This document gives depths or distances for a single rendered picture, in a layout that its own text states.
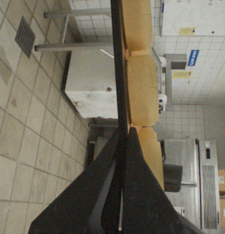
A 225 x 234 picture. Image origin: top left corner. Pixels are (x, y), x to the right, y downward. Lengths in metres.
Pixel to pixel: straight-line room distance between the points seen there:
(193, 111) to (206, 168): 1.54
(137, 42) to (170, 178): 0.48
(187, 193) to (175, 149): 0.66
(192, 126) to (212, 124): 0.40
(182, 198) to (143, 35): 3.46
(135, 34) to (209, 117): 4.80
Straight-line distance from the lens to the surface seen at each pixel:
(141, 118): 0.15
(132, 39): 0.16
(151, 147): 0.15
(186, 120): 4.83
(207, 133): 4.82
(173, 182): 0.62
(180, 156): 3.65
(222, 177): 4.00
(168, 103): 2.73
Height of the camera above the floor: 0.99
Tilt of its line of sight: 9 degrees down
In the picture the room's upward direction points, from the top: 91 degrees clockwise
